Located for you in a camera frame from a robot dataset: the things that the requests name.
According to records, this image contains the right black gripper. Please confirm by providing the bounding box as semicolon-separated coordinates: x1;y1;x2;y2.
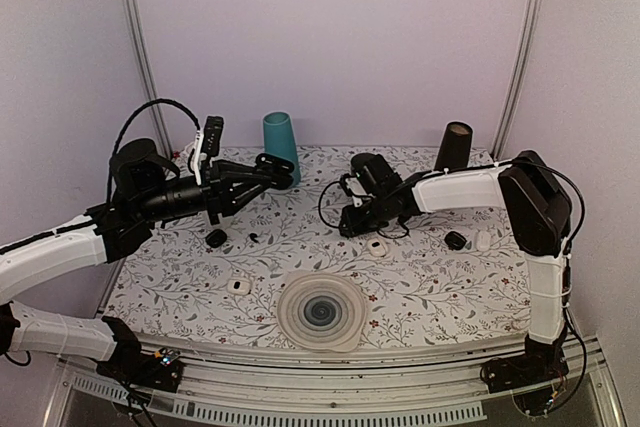
340;193;392;237

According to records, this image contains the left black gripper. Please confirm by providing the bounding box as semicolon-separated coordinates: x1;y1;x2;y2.
137;158;271;224

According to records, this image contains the white earbud charging case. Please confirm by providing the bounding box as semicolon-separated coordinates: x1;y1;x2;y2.
366;238;389;257

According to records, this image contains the black oval earbud case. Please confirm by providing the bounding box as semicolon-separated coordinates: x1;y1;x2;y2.
256;153;295;190

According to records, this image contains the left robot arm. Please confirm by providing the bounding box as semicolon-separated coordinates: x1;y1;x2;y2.
1;138;293;381

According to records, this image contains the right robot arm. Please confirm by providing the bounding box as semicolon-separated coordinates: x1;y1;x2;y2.
338;150;577;383

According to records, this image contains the small black earbud case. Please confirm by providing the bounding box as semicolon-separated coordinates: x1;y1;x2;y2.
205;229;227;248

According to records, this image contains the small white open case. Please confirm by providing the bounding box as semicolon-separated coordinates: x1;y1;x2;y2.
226;277;252;296

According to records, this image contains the black case near right gripper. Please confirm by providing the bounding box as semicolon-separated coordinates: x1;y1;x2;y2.
444;231;467;251

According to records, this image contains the white ribbed vase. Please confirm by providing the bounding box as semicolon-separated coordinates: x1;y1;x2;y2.
183;142;194;158

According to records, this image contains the teal tapered vase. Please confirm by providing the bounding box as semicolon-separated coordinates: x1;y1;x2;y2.
263;112;301;187

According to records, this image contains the cream swirl ceramic plate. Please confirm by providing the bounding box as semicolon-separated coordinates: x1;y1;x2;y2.
276;273;369;353

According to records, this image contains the dark brown tall vase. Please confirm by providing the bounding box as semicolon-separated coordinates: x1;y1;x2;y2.
434;121;473;171

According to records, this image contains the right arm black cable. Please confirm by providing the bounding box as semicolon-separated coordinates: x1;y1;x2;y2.
317;179;411;241

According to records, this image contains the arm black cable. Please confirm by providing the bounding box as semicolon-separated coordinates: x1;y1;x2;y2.
105;98;204;198
317;179;411;241

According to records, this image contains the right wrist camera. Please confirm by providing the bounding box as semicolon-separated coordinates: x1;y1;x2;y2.
340;153;402;207

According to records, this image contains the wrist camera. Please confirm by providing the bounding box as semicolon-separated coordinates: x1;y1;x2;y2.
188;116;224;186
340;153;402;207

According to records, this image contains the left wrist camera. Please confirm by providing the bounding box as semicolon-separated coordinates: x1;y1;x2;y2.
188;116;224;186

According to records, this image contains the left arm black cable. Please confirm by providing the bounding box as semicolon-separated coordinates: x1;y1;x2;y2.
105;98;204;198

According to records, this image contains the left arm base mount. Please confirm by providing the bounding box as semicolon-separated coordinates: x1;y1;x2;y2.
96;316;184;393

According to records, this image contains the aluminium front rail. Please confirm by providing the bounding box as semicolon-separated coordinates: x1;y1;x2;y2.
44;334;630;426

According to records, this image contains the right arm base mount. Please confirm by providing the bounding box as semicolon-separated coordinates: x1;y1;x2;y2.
480;332;569;393

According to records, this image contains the aluminium right frame post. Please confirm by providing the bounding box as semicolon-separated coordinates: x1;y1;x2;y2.
490;0;543;159

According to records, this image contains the aluminium frame post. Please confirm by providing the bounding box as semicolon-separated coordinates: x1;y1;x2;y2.
490;0;543;159
122;0;173;157

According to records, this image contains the aluminium left frame post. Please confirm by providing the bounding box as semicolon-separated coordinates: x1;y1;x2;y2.
122;0;173;157

